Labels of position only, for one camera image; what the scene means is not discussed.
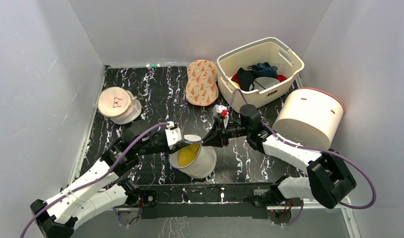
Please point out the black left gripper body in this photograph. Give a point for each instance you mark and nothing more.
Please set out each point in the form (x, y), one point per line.
(155, 146)

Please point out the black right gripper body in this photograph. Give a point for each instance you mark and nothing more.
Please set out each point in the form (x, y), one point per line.
(222, 133)

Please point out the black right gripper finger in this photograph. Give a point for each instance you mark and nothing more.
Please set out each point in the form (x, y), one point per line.
(213, 140)
(217, 130)

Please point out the yellow bra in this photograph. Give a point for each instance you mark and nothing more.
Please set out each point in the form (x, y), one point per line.
(188, 154)

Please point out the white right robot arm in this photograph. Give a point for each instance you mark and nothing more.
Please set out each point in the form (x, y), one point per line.
(328, 179)

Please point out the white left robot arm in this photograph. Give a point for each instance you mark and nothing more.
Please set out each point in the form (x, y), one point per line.
(101, 187)

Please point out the floral padded laundry bag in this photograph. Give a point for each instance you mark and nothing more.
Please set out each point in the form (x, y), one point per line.
(201, 88)

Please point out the cream perforated laundry basket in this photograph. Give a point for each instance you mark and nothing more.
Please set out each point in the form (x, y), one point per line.
(269, 49)

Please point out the clothes pile in basket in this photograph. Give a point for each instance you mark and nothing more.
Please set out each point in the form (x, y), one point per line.
(261, 76)

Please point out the white cylindrical drum container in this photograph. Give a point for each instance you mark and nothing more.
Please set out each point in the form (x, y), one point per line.
(310, 117)

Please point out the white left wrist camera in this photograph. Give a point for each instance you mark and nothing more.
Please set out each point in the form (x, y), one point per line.
(174, 135)

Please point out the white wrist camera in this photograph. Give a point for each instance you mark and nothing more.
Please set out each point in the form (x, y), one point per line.
(174, 135)
(221, 112)

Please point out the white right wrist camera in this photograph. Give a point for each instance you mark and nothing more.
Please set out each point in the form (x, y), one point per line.
(221, 112)

